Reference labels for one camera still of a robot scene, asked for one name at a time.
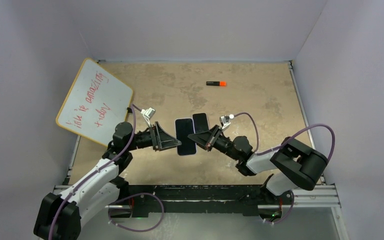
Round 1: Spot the aluminium frame rail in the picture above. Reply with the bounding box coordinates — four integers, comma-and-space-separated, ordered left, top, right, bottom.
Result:
37, 185, 350, 240

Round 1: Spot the orange black marker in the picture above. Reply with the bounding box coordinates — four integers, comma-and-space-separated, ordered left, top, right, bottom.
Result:
206, 81, 227, 87

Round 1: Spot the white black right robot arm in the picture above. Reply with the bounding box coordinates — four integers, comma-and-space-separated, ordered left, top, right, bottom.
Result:
189, 123, 336, 204

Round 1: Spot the yellow-framed whiteboard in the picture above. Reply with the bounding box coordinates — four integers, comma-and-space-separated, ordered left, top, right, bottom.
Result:
55, 58, 134, 146

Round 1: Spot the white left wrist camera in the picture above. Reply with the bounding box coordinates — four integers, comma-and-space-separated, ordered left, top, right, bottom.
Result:
140, 107, 156, 127

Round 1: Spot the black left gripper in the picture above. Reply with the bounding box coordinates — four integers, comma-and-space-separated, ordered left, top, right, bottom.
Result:
126, 122, 181, 152

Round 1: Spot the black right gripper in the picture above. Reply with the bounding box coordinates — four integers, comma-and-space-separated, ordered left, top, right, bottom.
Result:
188, 124, 240, 161

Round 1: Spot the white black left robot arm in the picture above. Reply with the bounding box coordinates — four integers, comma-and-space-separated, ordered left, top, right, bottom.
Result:
33, 121, 187, 240

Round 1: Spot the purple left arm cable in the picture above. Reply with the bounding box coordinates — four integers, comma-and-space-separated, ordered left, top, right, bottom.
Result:
47, 103, 143, 240

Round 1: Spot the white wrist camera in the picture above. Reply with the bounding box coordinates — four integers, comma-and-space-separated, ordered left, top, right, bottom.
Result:
140, 107, 156, 127
219, 114, 235, 132

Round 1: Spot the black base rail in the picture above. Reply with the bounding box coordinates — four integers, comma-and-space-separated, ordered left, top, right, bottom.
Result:
96, 184, 294, 220

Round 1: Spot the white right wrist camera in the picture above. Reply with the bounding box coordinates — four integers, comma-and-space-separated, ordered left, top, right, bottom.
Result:
219, 114, 235, 132

